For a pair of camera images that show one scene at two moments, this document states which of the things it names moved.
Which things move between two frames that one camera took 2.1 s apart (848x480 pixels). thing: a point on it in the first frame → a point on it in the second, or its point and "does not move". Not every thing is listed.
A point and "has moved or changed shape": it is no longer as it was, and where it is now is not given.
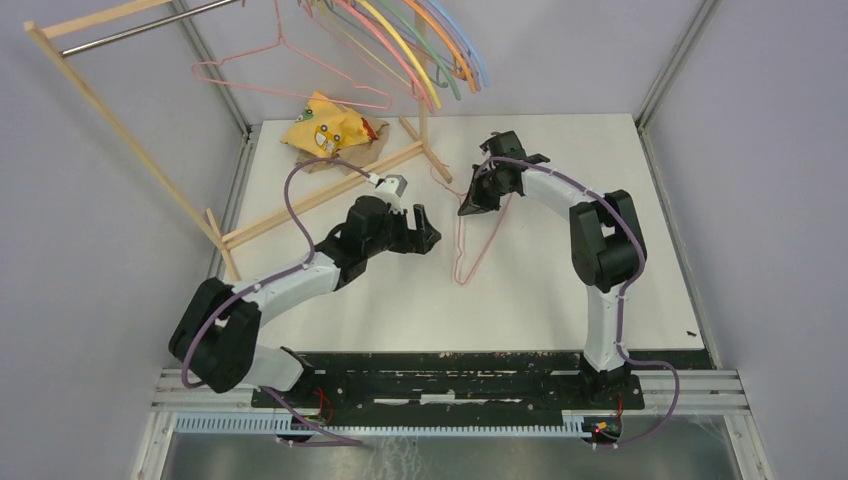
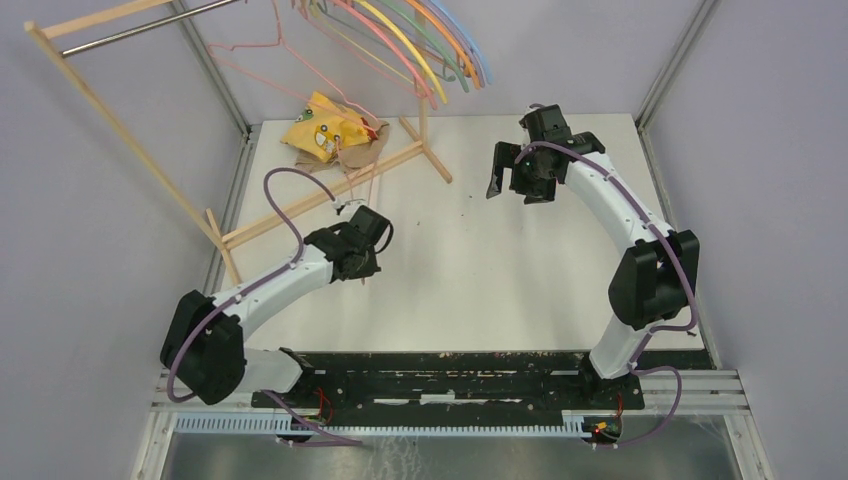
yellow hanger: [385, 24] has moved or changed shape
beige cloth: [362, 155] does not move
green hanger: [425, 44] has moved or changed shape
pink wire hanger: [461, 194] → [342, 161]
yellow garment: [325, 128] does not move
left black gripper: [419, 241] → [367, 268]
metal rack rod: [122, 36] does not move
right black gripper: [475, 202] → [505, 156]
